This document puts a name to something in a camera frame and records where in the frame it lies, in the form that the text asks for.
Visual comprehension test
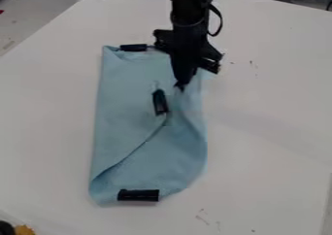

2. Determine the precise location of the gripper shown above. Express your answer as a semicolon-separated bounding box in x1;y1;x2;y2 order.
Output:
151;25;226;91

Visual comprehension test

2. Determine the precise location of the light blue cloth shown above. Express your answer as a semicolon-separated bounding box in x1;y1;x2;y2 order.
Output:
86;43;218;207

